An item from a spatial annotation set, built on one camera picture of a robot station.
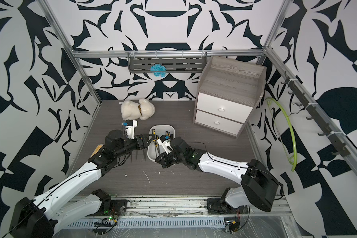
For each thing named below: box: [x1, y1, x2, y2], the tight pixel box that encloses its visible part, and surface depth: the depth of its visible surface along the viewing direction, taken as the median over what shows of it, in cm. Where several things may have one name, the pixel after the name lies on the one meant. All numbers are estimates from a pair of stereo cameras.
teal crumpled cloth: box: [149, 63, 168, 78], surface depth 93 cm
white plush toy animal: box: [119, 98, 156, 121], surface depth 106 cm
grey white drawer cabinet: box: [192, 55, 267, 138], surface depth 88 cm
